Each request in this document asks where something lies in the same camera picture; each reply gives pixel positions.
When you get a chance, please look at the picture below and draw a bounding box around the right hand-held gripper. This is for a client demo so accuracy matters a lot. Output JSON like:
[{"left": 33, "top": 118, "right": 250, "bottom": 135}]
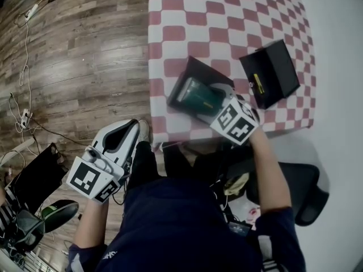
[{"left": 208, "top": 83, "right": 261, "bottom": 147}]

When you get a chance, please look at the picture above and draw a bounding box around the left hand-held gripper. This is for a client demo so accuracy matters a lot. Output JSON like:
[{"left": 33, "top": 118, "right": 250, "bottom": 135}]
[{"left": 66, "top": 119, "right": 141, "bottom": 204}]

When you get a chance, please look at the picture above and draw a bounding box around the dark green item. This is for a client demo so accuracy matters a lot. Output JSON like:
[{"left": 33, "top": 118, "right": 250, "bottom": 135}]
[{"left": 177, "top": 77, "right": 225, "bottom": 118}]

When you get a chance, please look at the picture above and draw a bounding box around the black box base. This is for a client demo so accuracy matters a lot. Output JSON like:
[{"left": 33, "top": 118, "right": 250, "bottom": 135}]
[{"left": 166, "top": 55, "right": 235, "bottom": 124}]

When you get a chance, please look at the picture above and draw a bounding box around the person's left forearm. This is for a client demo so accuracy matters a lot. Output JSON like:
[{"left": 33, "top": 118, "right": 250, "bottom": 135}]
[{"left": 74, "top": 199, "right": 110, "bottom": 249}]

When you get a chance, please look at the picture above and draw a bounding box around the person's right forearm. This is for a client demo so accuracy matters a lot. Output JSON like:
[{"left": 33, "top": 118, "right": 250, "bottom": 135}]
[{"left": 248, "top": 129, "right": 293, "bottom": 215}]

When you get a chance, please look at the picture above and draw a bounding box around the black box with knob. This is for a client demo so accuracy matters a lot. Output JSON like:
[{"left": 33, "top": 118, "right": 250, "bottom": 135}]
[{"left": 239, "top": 39, "right": 301, "bottom": 110}]

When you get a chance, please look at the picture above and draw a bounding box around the person's white shoe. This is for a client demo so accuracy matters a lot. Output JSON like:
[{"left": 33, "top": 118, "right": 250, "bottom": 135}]
[{"left": 138, "top": 119, "right": 150, "bottom": 144}]

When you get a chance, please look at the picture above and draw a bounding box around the person's left leg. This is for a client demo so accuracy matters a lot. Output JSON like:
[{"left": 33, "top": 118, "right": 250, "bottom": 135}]
[{"left": 126, "top": 141, "right": 161, "bottom": 191}]

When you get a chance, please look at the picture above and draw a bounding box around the person's leg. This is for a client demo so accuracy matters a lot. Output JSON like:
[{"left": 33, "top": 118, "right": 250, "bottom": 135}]
[
  {"left": 126, "top": 141, "right": 161, "bottom": 191},
  {"left": 161, "top": 142, "right": 216, "bottom": 186}
]

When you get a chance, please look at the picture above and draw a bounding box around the person's right leg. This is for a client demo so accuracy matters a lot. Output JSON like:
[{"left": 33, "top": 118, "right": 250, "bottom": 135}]
[{"left": 161, "top": 142, "right": 216, "bottom": 186}]

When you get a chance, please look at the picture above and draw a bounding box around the red white checkered tablecloth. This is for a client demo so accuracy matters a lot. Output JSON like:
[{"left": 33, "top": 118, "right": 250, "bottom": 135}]
[{"left": 147, "top": 0, "right": 317, "bottom": 152}]

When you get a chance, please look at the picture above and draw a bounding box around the yellowish cloth bag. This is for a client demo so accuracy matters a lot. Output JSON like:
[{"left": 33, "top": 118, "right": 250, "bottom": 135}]
[{"left": 223, "top": 173, "right": 250, "bottom": 197}]

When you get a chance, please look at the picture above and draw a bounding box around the black green shoe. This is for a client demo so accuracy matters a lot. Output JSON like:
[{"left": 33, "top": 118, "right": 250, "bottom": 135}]
[{"left": 41, "top": 199, "right": 79, "bottom": 233}]

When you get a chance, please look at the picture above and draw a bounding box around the person's navy shirt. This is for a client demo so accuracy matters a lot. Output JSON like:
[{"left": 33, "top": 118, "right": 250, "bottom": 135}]
[{"left": 66, "top": 177, "right": 307, "bottom": 272}]

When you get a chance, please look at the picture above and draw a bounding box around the white power strip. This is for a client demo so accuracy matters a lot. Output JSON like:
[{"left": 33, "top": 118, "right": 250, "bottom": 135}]
[
  {"left": 24, "top": 3, "right": 39, "bottom": 19},
  {"left": 15, "top": 109, "right": 33, "bottom": 129}
]

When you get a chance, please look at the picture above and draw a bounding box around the white flat board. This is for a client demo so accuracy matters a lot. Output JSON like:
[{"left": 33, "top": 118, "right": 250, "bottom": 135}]
[{"left": 0, "top": 139, "right": 35, "bottom": 167}]

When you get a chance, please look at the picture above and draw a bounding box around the white pink plastic bag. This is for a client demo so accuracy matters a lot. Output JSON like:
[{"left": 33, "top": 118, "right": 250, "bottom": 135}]
[{"left": 229, "top": 197, "right": 261, "bottom": 229}]

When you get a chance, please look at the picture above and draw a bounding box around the black office chair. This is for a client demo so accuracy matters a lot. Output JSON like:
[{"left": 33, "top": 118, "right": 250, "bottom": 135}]
[{"left": 246, "top": 160, "right": 330, "bottom": 227}]

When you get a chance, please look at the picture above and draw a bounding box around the grey backpack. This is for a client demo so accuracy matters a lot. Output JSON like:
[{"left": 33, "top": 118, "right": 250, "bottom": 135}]
[{"left": 5, "top": 208, "right": 45, "bottom": 252}]

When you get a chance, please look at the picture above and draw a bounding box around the black cable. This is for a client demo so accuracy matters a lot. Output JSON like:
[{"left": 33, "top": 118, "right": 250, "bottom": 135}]
[{"left": 28, "top": 117, "right": 94, "bottom": 147}]

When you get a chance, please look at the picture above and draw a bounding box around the white cable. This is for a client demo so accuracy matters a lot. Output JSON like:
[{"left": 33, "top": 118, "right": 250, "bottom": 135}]
[{"left": 8, "top": 15, "right": 32, "bottom": 130}]

